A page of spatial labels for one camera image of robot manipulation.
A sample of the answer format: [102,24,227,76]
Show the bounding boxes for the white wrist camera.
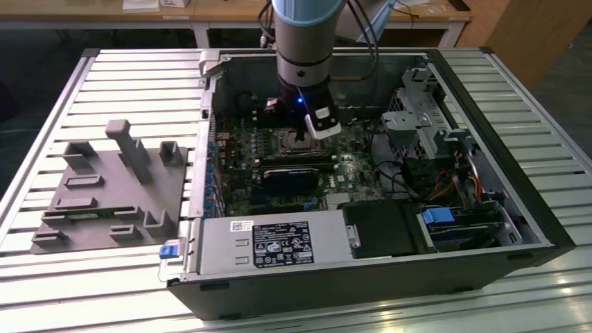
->
[304,106,343,140]

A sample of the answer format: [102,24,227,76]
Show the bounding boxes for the perforated metal disk cage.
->
[382,67,464,162]

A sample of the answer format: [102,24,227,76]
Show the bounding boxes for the grey parts rack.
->
[28,119,195,257]

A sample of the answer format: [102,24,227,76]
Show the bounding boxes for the black and grey PC case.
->
[159,46,578,322]

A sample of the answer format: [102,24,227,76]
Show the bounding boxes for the black graphics card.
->
[259,167,322,196]

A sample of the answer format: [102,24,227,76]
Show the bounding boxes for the grey case latch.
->
[198,49,223,77]

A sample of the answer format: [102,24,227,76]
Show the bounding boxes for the blue disk carrier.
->
[422,207,458,230]

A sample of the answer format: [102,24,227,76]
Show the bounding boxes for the wooden cabinet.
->
[455,0,592,90]

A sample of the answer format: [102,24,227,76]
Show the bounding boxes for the green RAM stick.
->
[64,207,140,223]

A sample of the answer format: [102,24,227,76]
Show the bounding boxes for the black plastic drive cover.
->
[343,202,424,260]

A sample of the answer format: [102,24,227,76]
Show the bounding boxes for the metal disk bay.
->
[414,204,528,254]

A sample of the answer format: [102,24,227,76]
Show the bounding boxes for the green motherboard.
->
[214,114,386,218]

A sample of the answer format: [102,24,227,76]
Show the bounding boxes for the CPU socket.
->
[275,126,326,154]

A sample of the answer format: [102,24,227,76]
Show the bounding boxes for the grey power supply with label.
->
[194,211,362,272]

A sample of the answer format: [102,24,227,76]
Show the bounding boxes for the yellow and red power wires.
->
[424,148,490,209]

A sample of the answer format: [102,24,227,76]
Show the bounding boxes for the wooden desk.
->
[0,0,476,49]

